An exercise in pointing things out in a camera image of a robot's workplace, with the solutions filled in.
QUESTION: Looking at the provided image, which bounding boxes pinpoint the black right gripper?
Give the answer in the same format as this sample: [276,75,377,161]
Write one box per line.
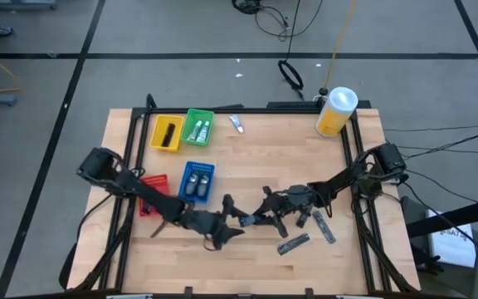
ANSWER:
[259,184,319,240]

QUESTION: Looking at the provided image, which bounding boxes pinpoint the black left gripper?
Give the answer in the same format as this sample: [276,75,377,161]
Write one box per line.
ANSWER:
[182,194,249,252]

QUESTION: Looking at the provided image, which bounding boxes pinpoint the black comb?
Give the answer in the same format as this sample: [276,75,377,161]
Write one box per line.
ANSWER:
[310,208,338,245]
[160,122,177,149]
[276,232,312,257]

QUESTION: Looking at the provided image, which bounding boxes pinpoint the dark grey deodorant bottle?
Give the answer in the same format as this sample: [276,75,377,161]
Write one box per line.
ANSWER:
[184,171,201,196]
[197,173,212,197]

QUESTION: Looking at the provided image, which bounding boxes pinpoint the blue plastic basket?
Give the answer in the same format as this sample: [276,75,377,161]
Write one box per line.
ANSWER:
[177,160,217,205]

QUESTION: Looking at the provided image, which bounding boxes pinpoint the red plastic basket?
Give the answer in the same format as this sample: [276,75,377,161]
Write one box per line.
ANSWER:
[138,173,171,218]

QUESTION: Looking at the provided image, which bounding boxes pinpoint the green white toothpaste tube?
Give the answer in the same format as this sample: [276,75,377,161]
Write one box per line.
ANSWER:
[195,120,212,145]
[186,120,203,143]

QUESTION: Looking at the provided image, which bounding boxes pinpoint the white blue toothpaste tube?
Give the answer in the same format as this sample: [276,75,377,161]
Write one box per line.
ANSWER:
[228,113,246,135]

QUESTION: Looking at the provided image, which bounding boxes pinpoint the white wipes canister yellow label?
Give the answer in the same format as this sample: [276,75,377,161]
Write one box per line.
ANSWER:
[315,86,360,139]

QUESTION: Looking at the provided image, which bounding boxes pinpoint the green plastic basket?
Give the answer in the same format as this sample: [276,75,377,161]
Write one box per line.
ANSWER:
[179,107,216,148]

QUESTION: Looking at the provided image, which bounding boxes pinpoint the yellow plastic basket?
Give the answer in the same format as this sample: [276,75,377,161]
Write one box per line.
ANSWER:
[149,113,186,153]

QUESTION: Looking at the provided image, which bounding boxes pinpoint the black slanted bar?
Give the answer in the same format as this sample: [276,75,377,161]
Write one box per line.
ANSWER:
[404,194,478,239]

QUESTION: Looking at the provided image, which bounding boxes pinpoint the white printed box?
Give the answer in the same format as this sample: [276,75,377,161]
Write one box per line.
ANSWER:
[426,208,478,269]

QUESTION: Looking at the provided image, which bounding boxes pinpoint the black coiled floor cable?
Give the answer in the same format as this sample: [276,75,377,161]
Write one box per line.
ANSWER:
[276,58,305,91]

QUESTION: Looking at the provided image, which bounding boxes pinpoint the long yellow floor cable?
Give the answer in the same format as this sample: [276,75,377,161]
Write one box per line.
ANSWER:
[323,0,357,91]

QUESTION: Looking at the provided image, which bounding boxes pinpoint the black floor cable tangle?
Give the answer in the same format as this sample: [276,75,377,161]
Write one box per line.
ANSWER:
[231,0,325,43]

